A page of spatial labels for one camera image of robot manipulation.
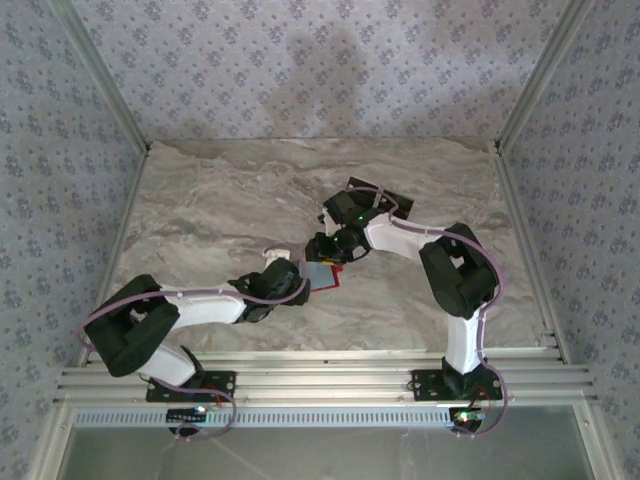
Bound red card holder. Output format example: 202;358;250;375
297;257;347;295

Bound small circuit board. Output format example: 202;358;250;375
449;407;486;431
167;407;209;424

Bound grey metal panel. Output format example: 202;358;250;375
54;424;596;480

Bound aluminium rail frame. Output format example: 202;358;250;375
52;349;599;406

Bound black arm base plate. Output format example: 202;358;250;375
145;369;237;403
410;368;504;401

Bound grey slotted cable duct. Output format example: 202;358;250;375
72;405;461;430

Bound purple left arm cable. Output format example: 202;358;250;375
74;244;309;444

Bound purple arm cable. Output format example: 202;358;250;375
344;185;512;440
74;244;309;444

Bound aluminium side rail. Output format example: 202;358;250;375
79;147;152;366
492;140;571;364

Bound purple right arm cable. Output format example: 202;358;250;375
344;185;512;440

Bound aluminium frame post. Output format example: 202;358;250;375
494;0;597;151

